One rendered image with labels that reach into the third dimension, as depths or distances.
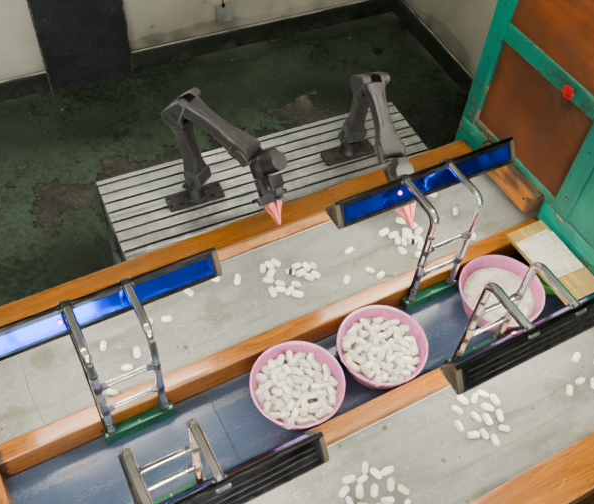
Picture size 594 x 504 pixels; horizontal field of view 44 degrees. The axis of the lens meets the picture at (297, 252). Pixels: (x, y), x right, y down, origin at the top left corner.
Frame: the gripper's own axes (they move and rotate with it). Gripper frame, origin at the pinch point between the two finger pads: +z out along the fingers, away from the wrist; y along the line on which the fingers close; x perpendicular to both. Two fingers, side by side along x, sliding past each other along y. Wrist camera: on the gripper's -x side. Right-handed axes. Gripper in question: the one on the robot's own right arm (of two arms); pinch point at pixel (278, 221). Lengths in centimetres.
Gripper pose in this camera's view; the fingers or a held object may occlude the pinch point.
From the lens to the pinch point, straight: 226.1
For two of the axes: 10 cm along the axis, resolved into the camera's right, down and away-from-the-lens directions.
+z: 3.3, 9.4, 1.1
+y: 8.8, -3.5, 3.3
